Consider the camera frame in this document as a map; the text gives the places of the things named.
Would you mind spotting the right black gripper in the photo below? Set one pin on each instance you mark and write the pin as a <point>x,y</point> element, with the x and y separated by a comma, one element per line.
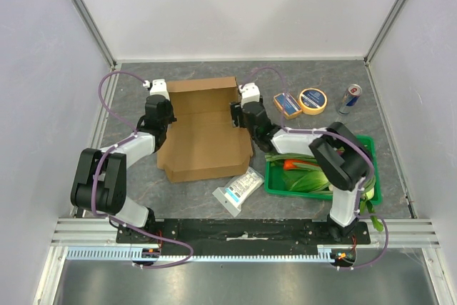
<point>236,116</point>

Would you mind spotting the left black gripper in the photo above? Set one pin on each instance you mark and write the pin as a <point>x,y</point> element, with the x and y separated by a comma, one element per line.
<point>169,106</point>

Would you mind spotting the brown cardboard box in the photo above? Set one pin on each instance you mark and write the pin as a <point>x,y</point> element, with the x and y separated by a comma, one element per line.
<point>203,143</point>

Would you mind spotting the white plastic packet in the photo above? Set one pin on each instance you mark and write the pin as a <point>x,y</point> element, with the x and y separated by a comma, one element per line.
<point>235,192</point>

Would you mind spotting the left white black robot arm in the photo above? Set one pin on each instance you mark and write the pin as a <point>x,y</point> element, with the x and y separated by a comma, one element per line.
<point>100,184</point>

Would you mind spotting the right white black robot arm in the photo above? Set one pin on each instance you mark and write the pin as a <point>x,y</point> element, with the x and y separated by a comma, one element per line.
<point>345,161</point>

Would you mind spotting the orange blue rectangular box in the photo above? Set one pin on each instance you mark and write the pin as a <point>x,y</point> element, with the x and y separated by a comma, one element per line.
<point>287,105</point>

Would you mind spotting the orange carrot piece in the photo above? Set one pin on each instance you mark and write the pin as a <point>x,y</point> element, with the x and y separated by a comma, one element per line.
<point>296,164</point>

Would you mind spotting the yellow tape roll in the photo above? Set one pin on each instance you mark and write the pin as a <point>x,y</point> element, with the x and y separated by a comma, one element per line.
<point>312,101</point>

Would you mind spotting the green plastic tray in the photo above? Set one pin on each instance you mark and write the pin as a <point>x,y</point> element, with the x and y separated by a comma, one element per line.
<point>275,182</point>

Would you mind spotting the green bean bundle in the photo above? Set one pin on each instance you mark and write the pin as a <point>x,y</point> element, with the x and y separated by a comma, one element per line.
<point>280,158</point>

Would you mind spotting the leafy green vegetable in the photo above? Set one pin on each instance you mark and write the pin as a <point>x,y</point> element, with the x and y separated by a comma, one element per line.
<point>305,181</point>

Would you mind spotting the blue silver drink can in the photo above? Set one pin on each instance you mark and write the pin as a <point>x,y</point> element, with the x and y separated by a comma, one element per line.
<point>349,99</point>

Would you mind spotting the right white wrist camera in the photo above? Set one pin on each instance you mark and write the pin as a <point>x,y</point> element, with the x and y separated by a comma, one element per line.
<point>249,93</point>

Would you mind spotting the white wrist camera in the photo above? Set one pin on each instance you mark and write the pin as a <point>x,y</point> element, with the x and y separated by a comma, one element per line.
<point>249,93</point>
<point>156,87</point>

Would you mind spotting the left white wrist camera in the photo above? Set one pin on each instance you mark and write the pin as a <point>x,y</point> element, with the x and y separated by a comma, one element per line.
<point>156,87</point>

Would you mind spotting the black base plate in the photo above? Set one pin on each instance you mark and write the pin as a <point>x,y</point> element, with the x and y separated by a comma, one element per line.
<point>308,231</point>

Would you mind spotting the aluminium front rail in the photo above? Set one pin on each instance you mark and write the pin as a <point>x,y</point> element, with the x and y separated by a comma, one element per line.
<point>403,233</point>

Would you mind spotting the grey slotted cable duct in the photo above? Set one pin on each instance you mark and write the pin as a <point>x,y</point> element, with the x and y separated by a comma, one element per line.
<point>111,253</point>

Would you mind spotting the left aluminium frame post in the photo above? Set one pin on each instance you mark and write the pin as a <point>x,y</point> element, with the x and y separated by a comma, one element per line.
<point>94,31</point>

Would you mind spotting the aluminium frame post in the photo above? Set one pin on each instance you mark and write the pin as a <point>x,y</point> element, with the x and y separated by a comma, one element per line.
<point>383,32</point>
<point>94,31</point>

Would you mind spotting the right aluminium frame post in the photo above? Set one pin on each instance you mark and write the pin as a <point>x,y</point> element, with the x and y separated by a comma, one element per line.
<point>383,32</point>

